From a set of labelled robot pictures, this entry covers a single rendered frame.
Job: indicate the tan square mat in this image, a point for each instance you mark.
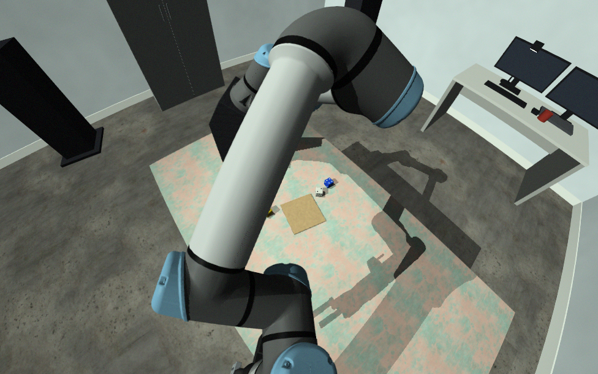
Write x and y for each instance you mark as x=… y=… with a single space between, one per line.
x=302 y=213

